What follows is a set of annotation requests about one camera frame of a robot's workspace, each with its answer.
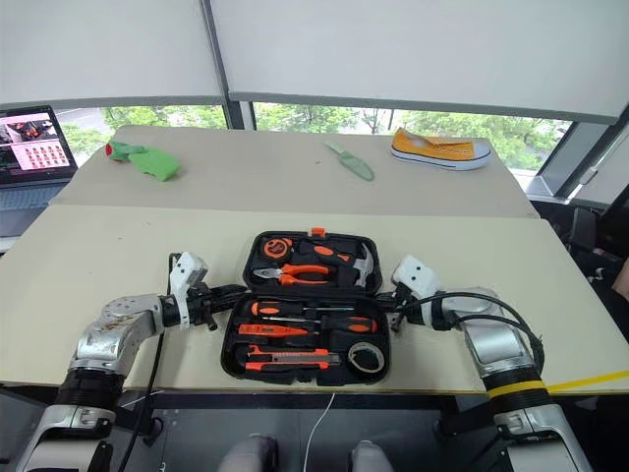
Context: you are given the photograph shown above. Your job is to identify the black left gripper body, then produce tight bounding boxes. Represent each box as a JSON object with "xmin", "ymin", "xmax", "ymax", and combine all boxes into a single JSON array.
[{"xmin": 186, "ymin": 283, "xmax": 220, "ymax": 331}]

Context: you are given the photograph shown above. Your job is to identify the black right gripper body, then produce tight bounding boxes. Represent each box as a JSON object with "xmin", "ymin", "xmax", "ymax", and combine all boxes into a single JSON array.
[{"xmin": 391, "ymin": 284, "xmax": 425, "ymax": 327}]

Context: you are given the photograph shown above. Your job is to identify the thick shaft orange black screwdriver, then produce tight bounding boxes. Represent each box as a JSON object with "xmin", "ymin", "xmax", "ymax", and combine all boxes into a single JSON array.
[{"xmin": 259, "ymin": 315, "xmax": 379, "ymax": 335}]

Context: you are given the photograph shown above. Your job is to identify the thin shaft orange black screwdriver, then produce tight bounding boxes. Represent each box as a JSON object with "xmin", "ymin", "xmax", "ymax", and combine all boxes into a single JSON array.
[{"xmin": 250, "ymin": 300, "xmax": 356, "ymax": 319}]

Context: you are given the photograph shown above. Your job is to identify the orange voltage tester pen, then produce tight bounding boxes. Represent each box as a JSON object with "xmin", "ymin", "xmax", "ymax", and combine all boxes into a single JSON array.
[{"xmin": 237, "ymin": 322, "xmax": 311, "ymax": 338}]

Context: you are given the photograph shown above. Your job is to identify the black electrical tape roll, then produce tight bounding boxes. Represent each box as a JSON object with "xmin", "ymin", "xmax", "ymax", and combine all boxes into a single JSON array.
[{"xmin": 347, "ymin": 341, "xmax": 386, "ymax": 374}]

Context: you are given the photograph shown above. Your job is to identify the orange black utility knife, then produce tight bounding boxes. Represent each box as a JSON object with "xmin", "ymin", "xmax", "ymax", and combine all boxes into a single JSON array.
[{"xmin": 243, "ymin": 343, "xmax": 342, "ymax": 373}]

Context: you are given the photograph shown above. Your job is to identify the black tool case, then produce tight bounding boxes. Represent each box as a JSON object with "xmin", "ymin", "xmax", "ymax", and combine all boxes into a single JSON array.
[{"xmin": 219, "ymin": 226, "xmax": 392, "ymax": 387}]

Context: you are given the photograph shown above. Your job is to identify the bystander bare hand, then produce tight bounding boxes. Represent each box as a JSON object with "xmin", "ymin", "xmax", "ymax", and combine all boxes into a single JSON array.
[{"xmin": 610, "ymin": 257, "xmax": 629, "ymax": 302}]

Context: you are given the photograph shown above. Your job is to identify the orange black tape measure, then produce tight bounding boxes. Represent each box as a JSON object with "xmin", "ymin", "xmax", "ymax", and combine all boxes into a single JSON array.
[{"xmin": 260, "ymin": 236, "xmax": 295, "ymax": 259}]

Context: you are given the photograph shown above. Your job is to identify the green plastic trowel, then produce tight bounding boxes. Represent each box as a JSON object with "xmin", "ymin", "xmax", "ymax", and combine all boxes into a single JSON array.
[{"xmin": 323, "ymin": 142, "xmax": 376, "ymax": 183}]

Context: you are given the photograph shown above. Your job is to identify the grey rounded robot knee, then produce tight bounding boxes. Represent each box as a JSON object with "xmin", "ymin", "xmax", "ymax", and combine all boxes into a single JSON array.
[
  {"xmin": 217, "ymin": 433, "xmax": 279, "ymax": 472},
  {"xmin": 349, "ymin": 440, "xmax": 395, "ymax": 472}
]

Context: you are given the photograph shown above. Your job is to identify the green cloth with red end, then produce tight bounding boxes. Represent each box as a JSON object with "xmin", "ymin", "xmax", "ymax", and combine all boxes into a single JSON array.
[{"xmin": 104, "ymin": 139, "xmax": 182, "ymax": 183}]

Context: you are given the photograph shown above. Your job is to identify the yellow canvas sneaker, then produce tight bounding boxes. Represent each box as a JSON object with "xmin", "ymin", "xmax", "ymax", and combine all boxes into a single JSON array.
[{"xmin": 390, "ymin": 127, "xmax": 493, "ymax": 172}]

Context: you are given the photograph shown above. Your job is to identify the black office chair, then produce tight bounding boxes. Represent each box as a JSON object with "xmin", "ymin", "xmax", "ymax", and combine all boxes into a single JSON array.
[{"xmin": 563, "ymin": 206, "xmax": 629, "ymax": 296}]

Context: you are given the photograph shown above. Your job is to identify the open laptop computer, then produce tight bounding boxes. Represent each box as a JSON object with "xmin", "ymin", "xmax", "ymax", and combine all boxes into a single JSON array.
[{"xmin": 0, "ymin": 104, "xmax": 81, "ymax": 238}]

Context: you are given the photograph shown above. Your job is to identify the wide white roller blind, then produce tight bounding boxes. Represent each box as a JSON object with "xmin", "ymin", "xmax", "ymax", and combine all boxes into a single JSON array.
[{"xmin": 208, "ymin": 0, "xmax": 629, "ymax": 126}]

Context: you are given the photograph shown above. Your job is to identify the narrow white roller blind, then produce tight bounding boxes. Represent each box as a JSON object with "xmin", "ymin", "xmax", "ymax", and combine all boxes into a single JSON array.
[{"xmin": 0, "ymin": 0, "xmax": 231, "ymax": 107}]

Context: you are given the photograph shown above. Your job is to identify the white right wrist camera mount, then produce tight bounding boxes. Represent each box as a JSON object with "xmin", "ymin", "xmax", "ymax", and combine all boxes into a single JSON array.
[{"xmin": 390, "ymin": 255, "xmax": 444, "ymax": 328}]

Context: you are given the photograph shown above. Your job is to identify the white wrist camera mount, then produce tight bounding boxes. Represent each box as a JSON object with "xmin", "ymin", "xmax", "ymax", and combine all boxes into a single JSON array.
[
  {"xmin": 168, "ymin": 251, "xmax": 210, "ymax": 330},
  {"xmin": 390, "ymin": 255, "xmax": 444, "ymax": 328}
]

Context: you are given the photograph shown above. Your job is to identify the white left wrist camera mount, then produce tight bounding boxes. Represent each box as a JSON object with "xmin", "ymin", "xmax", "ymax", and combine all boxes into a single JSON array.
[{"xmin": 168, "ymin": 251, "xmax": 210, "ymax": 330}]

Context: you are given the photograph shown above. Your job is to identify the claw hammer orange black handle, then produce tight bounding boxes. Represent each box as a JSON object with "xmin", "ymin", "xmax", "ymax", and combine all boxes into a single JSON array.
[{"xmin": 299, "ymin": 240, "xmax": 379, "ymax": 289}]

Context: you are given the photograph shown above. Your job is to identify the orange handled pliers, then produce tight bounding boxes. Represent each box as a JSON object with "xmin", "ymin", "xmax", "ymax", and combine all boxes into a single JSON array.
[{"xmin": 253, "ymin": 264, "xmax": 332, "ymax": 287}]

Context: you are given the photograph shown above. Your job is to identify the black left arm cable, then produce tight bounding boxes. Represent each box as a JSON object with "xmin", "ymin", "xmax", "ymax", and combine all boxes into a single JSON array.
[{"xmin": 116, "ymin": 252, "xmax": 180, "ymax": 472}]

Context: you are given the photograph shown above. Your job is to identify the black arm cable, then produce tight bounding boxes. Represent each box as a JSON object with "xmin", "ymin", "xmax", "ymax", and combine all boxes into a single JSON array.
[
  {"xmin": 398, "ymin": 291, "xmax": 545, "ymax": 376},
  {"xmin": 116, "ymin": 252, "xmax": 180, "ymax": 472}
]

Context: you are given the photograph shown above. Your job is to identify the thin white floor cable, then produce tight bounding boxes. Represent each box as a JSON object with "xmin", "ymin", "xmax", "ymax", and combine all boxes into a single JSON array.
[{"xmin": 119, "ymin": 387, "xmax": 164, "ymax": 410}]

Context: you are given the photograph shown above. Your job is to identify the black metal table frame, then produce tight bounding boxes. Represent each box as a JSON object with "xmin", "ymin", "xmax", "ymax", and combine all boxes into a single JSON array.
[{"xmin": 0, "ymin": 383, "xmax": 495, "ymax": 446}]

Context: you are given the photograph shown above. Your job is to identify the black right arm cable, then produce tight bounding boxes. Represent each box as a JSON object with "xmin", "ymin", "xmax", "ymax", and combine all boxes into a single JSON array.
[{"xmin": 398, "ymin": 291, "xmax": 545, "ymax": 376}]

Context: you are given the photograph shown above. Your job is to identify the white hanging cable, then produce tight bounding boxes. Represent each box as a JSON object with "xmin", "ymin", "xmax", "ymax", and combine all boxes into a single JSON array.
[{"xmin": 302, "ymin": 391, "xmax": 337, "ymax": 472}]

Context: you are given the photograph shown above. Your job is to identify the dark window frame post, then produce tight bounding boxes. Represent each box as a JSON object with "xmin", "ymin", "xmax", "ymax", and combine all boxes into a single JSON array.
[{"xmin": 200, "ymin": 0, "xmax": 257, "ymax": 131}]

